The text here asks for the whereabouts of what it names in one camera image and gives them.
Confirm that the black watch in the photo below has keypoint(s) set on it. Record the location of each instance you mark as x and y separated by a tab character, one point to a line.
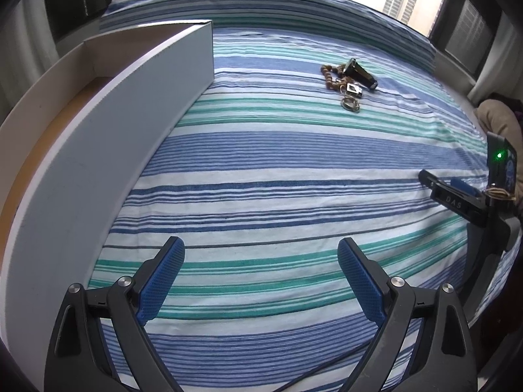
355	71

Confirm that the white curtain left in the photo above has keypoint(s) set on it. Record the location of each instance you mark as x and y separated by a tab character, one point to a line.
28	50

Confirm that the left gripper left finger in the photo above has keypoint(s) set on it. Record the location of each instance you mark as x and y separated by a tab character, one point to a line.
78	358

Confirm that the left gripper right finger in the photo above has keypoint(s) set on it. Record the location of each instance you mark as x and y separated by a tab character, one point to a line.
443	357

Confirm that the white cardboard box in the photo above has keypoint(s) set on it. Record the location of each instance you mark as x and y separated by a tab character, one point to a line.
71	150

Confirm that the white curtain right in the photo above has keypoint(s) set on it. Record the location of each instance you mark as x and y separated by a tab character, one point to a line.
503	67

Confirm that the white curtain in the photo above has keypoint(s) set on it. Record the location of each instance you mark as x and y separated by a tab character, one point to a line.
503	67
28	50

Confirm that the beige pillow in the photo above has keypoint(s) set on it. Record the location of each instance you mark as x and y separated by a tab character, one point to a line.
496	117

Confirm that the striped blue green bedsheet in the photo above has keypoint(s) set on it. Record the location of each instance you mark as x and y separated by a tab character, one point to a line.
270	168

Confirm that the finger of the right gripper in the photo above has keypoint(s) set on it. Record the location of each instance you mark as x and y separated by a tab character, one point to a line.
468	207
464	187

